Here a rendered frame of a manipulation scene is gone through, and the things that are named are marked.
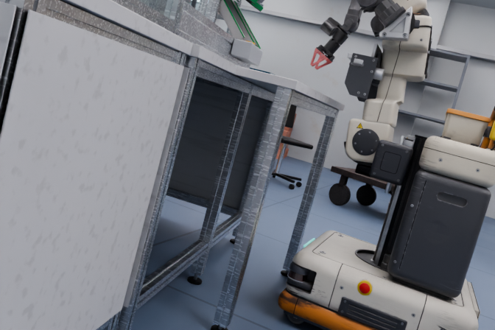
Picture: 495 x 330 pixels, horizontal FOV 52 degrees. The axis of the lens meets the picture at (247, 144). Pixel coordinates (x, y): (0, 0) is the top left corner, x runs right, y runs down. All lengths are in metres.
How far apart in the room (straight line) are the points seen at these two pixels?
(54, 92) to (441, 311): 1.46
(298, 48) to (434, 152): 7.36
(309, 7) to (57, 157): 8.48
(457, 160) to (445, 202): 0.15
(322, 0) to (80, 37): 8.45
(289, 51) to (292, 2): 0.86
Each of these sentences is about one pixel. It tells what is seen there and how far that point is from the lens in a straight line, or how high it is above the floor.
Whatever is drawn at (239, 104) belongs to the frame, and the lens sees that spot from 1.97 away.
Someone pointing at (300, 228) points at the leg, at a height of 0.24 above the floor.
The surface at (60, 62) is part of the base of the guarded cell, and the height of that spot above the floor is 0.74.
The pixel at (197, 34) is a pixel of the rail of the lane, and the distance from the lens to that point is 1.46.
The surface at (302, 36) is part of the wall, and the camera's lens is 9.11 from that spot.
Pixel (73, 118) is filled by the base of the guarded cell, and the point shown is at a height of 0.66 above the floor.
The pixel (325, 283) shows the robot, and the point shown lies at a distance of 1.90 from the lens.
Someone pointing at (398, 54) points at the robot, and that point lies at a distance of 2.07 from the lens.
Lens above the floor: 0.76
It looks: 5 degrees down
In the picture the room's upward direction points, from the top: 15 degrees clockwise
